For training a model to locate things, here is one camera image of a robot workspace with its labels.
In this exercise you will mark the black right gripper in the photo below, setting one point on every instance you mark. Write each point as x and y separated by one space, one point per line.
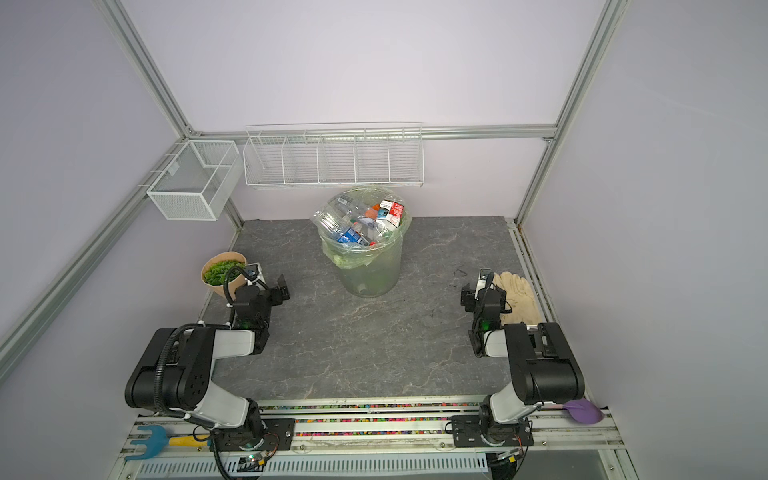
469 298

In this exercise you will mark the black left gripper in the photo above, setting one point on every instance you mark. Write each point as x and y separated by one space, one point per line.
274 292

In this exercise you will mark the blue label bottle white cap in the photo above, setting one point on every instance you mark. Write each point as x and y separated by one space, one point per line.
350 234

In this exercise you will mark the clear bottle blue cap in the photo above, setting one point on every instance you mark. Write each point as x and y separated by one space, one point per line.
354 209

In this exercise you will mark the red label cola bottle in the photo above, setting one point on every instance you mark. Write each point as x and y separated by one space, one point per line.
389 215

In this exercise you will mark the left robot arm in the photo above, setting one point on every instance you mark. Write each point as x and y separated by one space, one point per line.
174 376

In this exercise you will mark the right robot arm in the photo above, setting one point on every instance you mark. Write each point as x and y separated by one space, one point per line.
542 368

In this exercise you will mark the green bagged waste bin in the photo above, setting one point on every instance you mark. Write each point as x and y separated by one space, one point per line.
368 271

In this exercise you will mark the beige wooden brush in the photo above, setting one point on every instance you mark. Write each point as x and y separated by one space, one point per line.
520 298

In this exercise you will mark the green artificial plant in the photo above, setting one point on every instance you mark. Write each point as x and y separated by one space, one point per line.
216 273

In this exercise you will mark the beige plant pot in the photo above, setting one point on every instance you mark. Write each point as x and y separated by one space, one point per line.
222 256

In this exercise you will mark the white mesh side basket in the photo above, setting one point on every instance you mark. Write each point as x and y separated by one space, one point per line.
198 181

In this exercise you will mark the purple pink tool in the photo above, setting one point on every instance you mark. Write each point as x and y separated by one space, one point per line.
581 411

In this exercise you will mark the blue yellow garden fork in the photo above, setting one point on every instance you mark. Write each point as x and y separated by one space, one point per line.
159 439

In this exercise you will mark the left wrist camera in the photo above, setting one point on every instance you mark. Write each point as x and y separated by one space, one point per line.
253 274

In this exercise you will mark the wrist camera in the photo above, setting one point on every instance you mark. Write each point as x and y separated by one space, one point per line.
253 274
485 278

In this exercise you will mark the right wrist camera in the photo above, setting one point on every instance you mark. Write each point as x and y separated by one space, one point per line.
485 278

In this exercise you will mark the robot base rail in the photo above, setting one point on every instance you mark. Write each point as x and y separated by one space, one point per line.
382 437

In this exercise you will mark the white wire wall basket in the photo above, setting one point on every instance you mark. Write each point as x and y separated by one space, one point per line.
334 154

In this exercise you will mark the right aluminium frame post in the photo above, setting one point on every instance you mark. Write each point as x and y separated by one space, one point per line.
609 20

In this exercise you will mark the aluminium frame corner post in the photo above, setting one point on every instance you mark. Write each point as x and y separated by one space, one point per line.
125 32

